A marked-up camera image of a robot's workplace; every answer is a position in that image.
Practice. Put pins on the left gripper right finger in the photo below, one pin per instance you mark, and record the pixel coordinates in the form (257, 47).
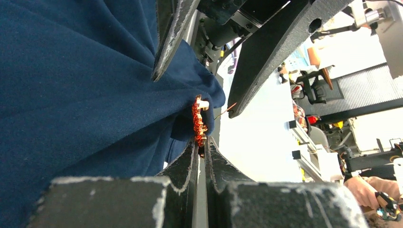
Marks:
(236, 201)

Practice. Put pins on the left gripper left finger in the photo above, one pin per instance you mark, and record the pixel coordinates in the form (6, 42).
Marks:
(162, 201)

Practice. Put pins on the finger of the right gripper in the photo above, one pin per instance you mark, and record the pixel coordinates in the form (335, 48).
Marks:
(275, 41)
(173, 17)

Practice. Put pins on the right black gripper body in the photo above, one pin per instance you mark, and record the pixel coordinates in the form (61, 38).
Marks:
(226, 20)

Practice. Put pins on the orange flower brooch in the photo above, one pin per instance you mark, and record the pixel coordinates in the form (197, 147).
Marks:
(199, 127)

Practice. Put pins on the navy blue t-shirt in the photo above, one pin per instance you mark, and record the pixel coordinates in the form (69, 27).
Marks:
(77, 98)

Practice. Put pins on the person in background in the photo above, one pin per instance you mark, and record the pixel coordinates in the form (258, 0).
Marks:
(364, 190)

